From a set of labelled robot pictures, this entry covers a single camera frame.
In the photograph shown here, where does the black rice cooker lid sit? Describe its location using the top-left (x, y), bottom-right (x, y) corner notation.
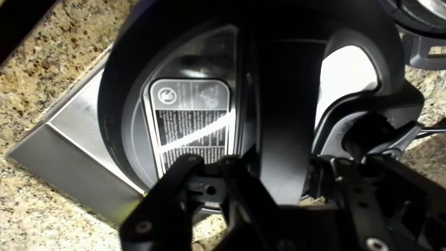
top-left (96, 0), bottom-right (426, 216)

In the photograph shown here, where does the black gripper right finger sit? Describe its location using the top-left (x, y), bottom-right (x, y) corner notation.
top-left (319, 153), bottom-right (446, 251)

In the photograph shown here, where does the stainless steel sink basin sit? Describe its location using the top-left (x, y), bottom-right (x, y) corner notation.
top-left (5, 46), bottom-right (146, 227)

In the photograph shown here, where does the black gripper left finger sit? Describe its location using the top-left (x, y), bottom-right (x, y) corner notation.
top-left (118, 153), bottom-right (280, 251)

